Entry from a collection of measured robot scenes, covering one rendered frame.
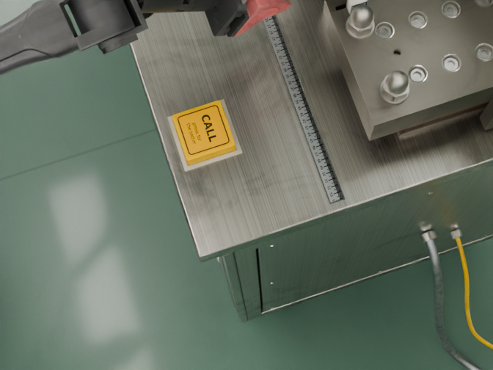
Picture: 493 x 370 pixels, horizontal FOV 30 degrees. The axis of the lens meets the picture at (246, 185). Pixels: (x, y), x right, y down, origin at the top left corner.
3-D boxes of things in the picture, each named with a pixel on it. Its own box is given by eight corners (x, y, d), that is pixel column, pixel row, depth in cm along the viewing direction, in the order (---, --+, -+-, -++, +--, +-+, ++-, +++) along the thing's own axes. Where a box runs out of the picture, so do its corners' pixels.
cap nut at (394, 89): (375, 81, 114) (379, 67, 109) (403, 73, 114) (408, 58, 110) (385, 108, 113) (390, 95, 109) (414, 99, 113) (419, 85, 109)
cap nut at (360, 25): (341, 17, 116) (343, 1, 112) (368, 9, 116) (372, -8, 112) (351, 42, 115) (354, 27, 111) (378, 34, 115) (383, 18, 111)
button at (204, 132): (172, 120, 127) (171, 114, 125) (221, 104, 127) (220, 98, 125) (188, 166, 125) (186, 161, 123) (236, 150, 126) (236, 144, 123)
